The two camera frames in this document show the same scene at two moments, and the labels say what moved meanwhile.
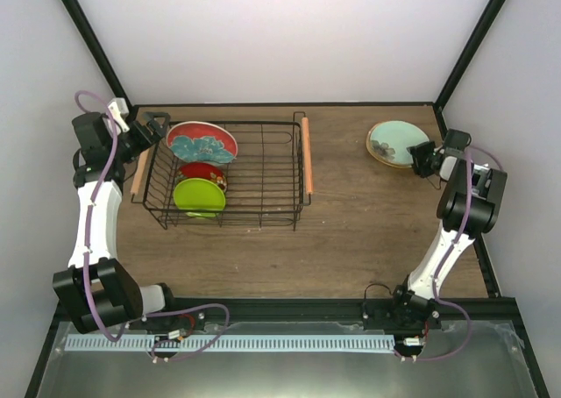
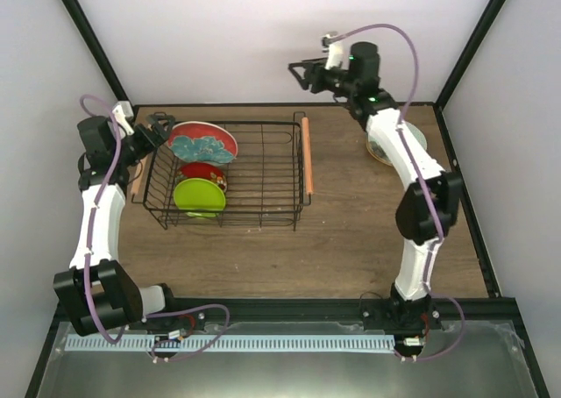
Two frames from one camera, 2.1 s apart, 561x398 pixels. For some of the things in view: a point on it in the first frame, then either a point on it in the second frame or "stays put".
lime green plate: (199, 194) stays put
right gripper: (417, 153) -> (316, 71)
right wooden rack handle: (307, 155) stays put
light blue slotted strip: (151, 342) stays put
